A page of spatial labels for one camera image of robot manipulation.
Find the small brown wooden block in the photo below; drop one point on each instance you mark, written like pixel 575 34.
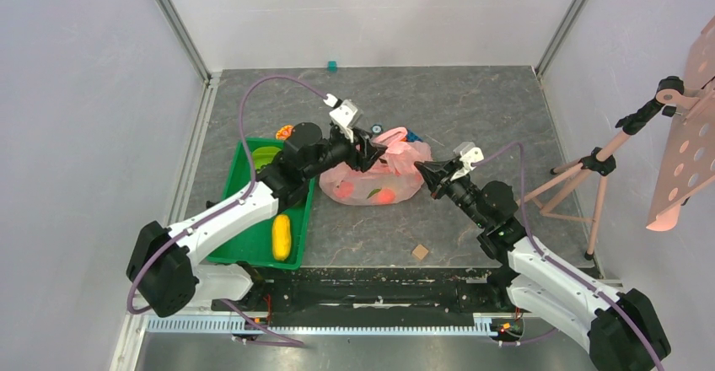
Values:
pixel 420 252

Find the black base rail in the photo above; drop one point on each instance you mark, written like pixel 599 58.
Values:
pixel 460 289

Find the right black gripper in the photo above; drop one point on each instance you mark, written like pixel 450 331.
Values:
pixel 442 177

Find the pink tripod stand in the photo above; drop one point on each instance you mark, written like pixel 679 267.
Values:
pixel 602 162

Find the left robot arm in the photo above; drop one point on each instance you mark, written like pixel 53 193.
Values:
pixel 164 267

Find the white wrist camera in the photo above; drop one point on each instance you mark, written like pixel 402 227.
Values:
pixel 468 155
pixel 344 114

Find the pink perforated board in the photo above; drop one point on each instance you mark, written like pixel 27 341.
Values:
pixel 687 165

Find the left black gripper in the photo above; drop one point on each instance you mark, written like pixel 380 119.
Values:
pixel 369 152

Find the green fake starfruit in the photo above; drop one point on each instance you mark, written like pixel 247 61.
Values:
pixel 263 156

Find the orange flower toy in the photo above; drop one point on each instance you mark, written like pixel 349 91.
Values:
pixel 284 133

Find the yellow fake fruit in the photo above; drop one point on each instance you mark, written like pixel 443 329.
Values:
pixel 281 237

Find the red fake fruit in bag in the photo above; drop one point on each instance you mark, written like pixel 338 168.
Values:
pixel 385 196

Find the small round black disc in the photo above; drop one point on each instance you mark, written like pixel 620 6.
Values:
pixel 377 129

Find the blue lego brick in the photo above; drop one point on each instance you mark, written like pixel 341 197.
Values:
pixel 412 137

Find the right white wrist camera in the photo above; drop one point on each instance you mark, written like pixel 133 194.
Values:
pixel 468 155

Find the pink plastic bag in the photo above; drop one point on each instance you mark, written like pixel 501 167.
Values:
pixel 395 170

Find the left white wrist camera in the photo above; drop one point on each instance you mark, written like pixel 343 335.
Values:
pixel 344 114

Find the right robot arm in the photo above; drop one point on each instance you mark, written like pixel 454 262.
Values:
pixel 619 331

